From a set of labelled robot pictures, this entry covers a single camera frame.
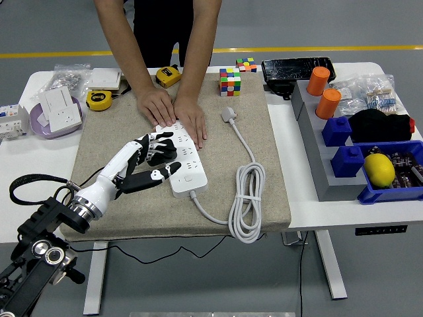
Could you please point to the person's left forearm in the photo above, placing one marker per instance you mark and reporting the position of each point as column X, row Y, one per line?
column 198, row 43

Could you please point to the black table control panel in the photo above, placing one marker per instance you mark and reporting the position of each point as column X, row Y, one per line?
column 380, row 230

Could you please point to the clear bag of screws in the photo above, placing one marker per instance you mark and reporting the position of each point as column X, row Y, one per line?
column 66, row 79

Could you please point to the white table leg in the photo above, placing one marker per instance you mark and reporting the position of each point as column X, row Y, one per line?
column 330, row 264
column 96, row 280

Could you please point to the person's left hand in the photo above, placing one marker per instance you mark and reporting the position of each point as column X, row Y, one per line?
column 191, row 119

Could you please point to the grey under-table bracket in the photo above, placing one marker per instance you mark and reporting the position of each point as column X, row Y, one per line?
column 291, row 238

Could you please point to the grey-brown mat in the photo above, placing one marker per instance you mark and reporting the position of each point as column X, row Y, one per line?
column 148, row 214

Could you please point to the white wall switch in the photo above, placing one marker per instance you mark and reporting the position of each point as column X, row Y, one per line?
column 105, row 78

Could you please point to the person's right hand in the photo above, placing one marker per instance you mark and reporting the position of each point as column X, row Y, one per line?
column 157, row 105

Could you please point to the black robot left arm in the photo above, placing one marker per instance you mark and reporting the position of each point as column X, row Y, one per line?
column 36, row 228

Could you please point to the white socket panel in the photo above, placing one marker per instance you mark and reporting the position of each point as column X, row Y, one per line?
column 66, row 117

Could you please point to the black cloth with red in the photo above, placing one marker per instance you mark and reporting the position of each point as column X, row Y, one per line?
column 380, row 127

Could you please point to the small colourful puzzle cube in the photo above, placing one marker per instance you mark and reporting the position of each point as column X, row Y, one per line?
column 246, row 65

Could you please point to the white circuit breaker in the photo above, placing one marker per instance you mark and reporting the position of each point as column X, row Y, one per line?
column 13, row 122

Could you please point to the white switch panel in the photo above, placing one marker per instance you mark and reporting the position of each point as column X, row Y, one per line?
column 56, row 97

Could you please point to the yellow lemon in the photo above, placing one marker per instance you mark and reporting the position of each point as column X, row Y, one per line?
column 379, row 171

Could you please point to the large colourful puzzle cube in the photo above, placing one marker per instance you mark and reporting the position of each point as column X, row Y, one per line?
column 230, row 82

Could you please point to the orange cylinder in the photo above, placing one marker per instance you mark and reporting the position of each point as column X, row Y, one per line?
column 328, row 104
column 318, row 81

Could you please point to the blue block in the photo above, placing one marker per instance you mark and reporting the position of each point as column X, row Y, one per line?
column 347, row 163
column 336, row 132

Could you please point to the black plastic-wrapped tray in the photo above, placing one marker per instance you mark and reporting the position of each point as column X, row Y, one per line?
column 287, row 69

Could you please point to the clear bag of resistors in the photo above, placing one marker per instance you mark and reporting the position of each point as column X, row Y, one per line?
column 380, row 99

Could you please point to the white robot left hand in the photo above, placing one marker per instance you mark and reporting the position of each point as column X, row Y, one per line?
column 109, row 171

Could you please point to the purple plate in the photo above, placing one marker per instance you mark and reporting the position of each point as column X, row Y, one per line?
column 59, row 133

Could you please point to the clear bag of small parts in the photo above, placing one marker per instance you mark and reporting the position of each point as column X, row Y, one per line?
column 347, row 94

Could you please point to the dark electronic components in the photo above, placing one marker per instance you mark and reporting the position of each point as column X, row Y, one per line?
column 404, row 162

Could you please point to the white power strip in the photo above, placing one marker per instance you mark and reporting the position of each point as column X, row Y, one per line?
column 195, row 188

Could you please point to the person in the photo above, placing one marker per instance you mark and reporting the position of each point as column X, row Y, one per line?
column 162, row 26

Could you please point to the person's right forearm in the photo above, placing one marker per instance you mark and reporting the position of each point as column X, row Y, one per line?
column 122, row 39

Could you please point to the blue plastic bin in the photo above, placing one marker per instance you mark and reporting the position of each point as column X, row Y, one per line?
column 390, row 195

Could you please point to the grey stepped stand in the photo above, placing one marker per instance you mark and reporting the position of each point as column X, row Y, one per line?
column 330, row 185

